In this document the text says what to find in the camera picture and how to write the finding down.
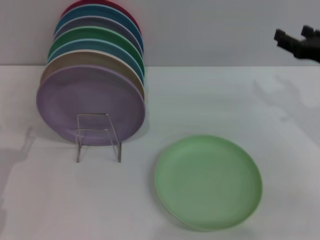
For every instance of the red plate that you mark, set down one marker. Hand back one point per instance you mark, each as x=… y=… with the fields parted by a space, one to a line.
x=71 y=6

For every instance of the purple plate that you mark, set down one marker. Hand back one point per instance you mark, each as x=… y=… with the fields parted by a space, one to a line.
x=87 y=95

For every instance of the light blue plate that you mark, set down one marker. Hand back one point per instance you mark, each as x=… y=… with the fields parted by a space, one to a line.
x=95 y=44

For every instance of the clear acrylic plate rack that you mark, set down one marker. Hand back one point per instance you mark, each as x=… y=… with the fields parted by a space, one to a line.
x=113 y=140

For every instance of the beige plate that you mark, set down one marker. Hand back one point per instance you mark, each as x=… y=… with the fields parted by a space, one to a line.
x=87 y=58

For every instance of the teal blue plate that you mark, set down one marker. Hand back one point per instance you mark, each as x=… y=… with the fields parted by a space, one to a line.
x=100 y=10

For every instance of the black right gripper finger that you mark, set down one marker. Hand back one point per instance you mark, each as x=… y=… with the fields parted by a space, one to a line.
x=281 y=37
x=308 y=31

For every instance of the light green plate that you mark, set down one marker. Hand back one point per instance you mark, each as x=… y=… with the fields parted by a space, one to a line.
x=207 y=182

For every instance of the grey plate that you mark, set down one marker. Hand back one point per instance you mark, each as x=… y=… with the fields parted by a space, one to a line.
x=100 y=21

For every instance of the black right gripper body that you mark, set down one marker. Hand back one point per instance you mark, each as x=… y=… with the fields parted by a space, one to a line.
x=307 y=48

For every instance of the dark green plate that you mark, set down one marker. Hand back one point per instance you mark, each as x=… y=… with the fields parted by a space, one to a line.
x=95 y=32

